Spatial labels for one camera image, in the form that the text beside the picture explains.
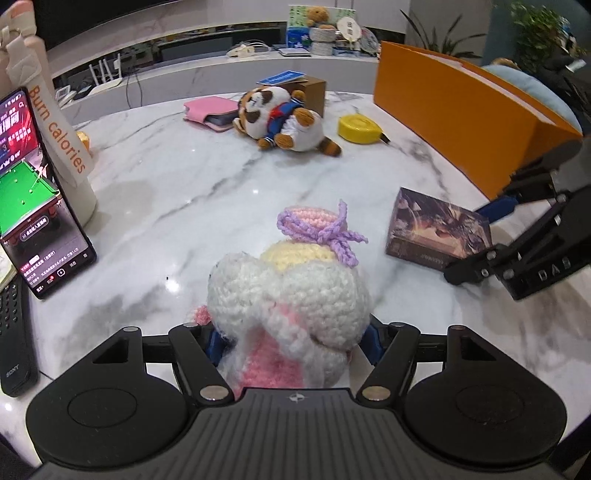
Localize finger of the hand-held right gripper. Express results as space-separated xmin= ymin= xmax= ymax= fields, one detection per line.
xmin=444 ymin=198 xmax=577 ymax=285
xmin=475 ymin=141 xmax=585 ymax=221

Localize pink white crochet bunny doll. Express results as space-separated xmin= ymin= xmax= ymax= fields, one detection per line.
xmin=191 ymin=199 xmax=374 ymax=388

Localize dark printed card box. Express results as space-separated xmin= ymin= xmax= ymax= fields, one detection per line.
xmin=385 ymin=187 xmax=495 ymax=273

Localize small brown cardboard box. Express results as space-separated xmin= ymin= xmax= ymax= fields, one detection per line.
xmin=281 ymin=76 xmax=327 ymax=118

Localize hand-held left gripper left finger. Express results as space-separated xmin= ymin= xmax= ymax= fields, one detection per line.
xmin=69 ymin=323 xmax=236 ymax=407

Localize white power strip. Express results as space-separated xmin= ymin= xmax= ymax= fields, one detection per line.
xmin=226 ymin=41 xmax=269 ymax=58

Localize large orange box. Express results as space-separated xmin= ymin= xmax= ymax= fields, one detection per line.
xmin=373 ymin=41 xmax=583 ymax=199

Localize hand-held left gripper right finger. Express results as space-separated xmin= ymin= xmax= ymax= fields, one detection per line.
xmin=355 ymin=318 xmax=518 ymax=407

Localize light blue cushion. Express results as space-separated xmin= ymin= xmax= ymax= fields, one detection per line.
xmin=480 ymin=65 xmax=583 ymax=130

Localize green long-leaf potted plant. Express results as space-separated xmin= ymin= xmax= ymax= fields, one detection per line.
xmin=402 ymin=9 xmax=481 ymax=58

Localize black remote control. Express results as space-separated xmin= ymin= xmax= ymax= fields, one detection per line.
xmin=0 ymin=277 xmax=38 ymax=398

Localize pink wallet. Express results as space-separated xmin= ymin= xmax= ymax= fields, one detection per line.
xmin=183 ymin=97 xmax=241 ymax=133

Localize green leafy vine plant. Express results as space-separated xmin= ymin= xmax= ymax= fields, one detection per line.
xmin=508 ymin=0 xmax=578 ymax=51

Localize painted flower picture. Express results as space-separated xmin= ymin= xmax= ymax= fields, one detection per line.
xmin=286 ymin=4 xmax=356 ymax=49

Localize yellow tape measure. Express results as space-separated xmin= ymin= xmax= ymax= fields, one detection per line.
xmin=337 ymin=114 xmax=391 ymax=145

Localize black power cable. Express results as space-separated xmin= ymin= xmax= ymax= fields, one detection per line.
xmin=124 ymin=69 xmax=144 ymax=109

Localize white router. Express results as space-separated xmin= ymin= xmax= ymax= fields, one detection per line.
xmin=88 ymin=53 xmax=123 ymax=86

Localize blue card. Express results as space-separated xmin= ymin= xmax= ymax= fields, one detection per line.
xmin=256 ymin=70 xmax=306 ymax=86

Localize pink water bottle with strap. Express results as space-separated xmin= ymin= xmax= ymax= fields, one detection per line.
xmin=0 ymin=0 xmax=99 ymax=227

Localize round white hand fan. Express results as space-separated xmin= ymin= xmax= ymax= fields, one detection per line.
xmin=336 ymin=16 xmax=365 ymax=42

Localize raccoon plush in sailor suit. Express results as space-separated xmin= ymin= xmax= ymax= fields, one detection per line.
xmin=232 ymin=85 xmax=343 ymax=158

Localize black smartphone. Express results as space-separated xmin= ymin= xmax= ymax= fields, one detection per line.
xmin=0 ymin=87 xmax=98 ymax=300

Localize stacked woven baskets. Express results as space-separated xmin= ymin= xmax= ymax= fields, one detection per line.
xmin=310 ymin=25 xmax=335 ymax=56

